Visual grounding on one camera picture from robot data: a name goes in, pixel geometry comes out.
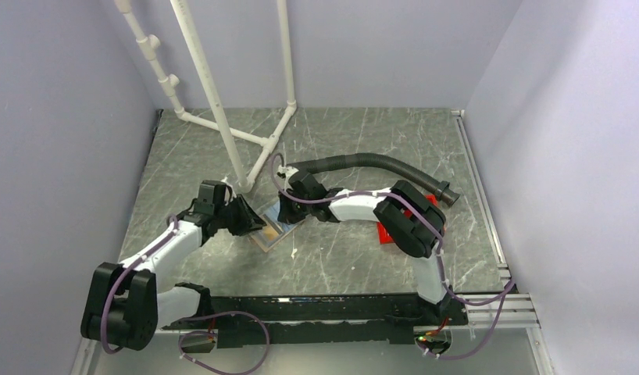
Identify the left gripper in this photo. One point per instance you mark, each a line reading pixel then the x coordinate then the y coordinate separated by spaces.
pixel 248 220

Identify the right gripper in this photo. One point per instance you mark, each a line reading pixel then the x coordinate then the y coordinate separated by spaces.
pixel 285 215

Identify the beige card holder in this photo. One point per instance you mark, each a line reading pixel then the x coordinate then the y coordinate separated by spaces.
pixel 274 231

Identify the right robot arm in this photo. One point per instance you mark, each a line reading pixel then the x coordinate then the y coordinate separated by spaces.
pixel 415 225

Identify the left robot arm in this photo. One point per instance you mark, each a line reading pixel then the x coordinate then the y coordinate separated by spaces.
pixel 125 305

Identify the red plastic bin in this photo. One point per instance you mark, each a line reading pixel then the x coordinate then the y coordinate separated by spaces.
pixel 383 235

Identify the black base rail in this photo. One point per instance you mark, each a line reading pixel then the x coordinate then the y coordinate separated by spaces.
pixel 395 318

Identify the white PVC pipe frame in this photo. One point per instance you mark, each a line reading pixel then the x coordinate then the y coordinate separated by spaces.
pixel 148 45

